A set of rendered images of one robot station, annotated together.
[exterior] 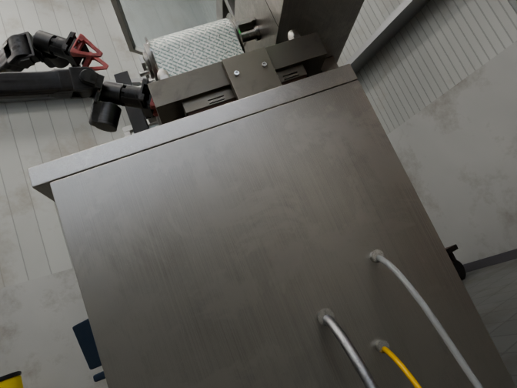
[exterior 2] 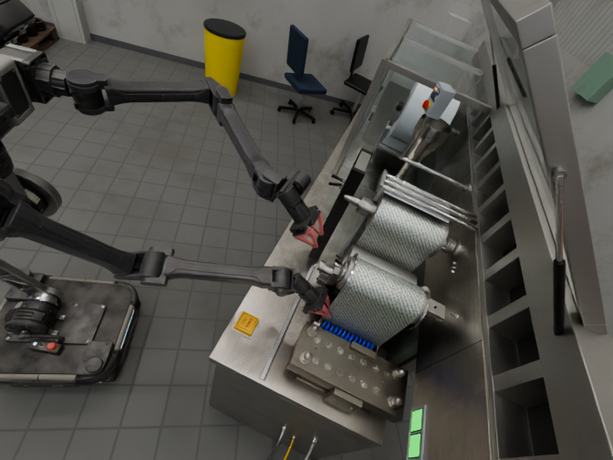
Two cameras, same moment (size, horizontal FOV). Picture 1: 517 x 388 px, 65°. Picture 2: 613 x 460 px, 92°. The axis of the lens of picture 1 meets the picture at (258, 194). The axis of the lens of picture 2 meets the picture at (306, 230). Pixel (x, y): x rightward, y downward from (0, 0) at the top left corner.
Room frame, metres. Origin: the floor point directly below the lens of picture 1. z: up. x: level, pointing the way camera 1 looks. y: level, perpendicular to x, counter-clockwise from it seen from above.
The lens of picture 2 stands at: (0.41, 0.17, 2.01)
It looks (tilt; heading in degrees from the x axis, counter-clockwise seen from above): 47 degrees down; 13
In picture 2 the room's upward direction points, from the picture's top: 24 degrees clockwise
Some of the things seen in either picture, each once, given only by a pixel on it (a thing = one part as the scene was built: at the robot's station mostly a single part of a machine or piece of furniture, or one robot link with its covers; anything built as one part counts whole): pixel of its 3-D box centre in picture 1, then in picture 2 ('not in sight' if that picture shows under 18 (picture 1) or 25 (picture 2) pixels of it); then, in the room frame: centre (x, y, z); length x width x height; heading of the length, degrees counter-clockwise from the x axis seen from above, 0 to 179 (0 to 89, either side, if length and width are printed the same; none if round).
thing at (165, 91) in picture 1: (238, 87); (348, 370); (0.89, -0.05, 1.00); 0.40 x 0.16 x 0.06; 100
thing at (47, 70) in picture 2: not in sight; (55, 80); (0.87, 1.15, 1.45); 0.09 x 0.08 x 0.12; 34
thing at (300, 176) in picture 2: (42, 54); (285, 183); (1.05, 0.44, 1.43); 0.12 x 0.12 x 0.09; 6
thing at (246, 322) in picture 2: not in sight; (246, 323); (0.84, 0.34, 0.91); 0.07 x 0.07 x 0.02; 10
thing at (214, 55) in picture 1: (209, 80); (359, 322); (1.00, 0.00, 1.11); 0.23 x 0.01 x 0.18; 100
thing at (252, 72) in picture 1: (252, 75); (341, 402); (0.80, -0.09, 0.97); 0.10 x 0.03 x 0.11; 100
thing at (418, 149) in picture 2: not in sight; (396, 182); (1.77, 0.15, 1.19); 0.14 x 0.14 x 0.57
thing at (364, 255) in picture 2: not in sight; (377, 274); (1.18, 0.03, 1.18); 0.26 x 0.12 x 0.12; 100
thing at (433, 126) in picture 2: not in sight; (432, 129); (1.77, 0.15, 1.50); 0.14 x 0.14 x 0.06
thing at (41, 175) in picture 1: (218, 235); (367, 195); (1.97, 0.26, 0.88); 2.52 x 0.66 x 0.04; 10
